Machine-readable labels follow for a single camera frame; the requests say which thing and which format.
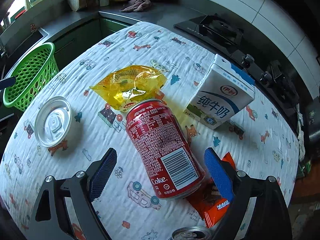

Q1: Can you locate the white milk carton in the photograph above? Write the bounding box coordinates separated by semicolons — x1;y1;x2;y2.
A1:
183;54;255;130

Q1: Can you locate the white plastic lid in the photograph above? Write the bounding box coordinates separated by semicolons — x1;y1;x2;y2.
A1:
34;96;83;148

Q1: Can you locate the yellow snack packet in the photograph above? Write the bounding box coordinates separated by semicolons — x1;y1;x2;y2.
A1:
89;65;167;112

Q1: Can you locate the steel sink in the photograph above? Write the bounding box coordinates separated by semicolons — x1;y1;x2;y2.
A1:
0;27;49;80

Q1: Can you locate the black gas stove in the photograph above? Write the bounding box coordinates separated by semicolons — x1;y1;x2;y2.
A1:
173;14;300;110

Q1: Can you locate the blue and white drink can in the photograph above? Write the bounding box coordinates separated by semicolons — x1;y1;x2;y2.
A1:
171;226;213;240

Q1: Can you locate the green plastic basket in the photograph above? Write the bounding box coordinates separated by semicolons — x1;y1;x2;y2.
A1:
2;42;60;112

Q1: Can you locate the black stove knob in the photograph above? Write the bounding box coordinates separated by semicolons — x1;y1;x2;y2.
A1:
241;54;255;67
259;71;273;83

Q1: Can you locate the black rice cooker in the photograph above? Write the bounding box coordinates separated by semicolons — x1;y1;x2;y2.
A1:
304;97;320;143

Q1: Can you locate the white printed tablecloth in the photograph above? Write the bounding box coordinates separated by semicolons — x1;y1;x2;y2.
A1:
0;21;300;240

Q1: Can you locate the white crumpled cloth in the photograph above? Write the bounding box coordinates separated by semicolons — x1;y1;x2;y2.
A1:
296;104;307;160

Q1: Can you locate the orange snack packet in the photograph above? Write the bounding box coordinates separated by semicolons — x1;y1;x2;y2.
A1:
185;152;237;228

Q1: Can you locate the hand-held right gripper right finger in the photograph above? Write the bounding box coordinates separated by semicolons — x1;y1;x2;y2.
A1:
204;147;293;240

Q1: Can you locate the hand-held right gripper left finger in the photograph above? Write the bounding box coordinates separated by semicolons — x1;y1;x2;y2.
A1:
26;147;118;240

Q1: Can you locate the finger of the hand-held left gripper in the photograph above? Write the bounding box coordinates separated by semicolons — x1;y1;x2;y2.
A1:
0;77;16;90

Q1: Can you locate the red soda can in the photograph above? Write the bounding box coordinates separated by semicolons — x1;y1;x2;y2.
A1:
125;99;206;200

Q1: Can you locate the pink grey rag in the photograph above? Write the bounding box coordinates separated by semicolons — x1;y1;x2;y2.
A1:
120;0;152;13

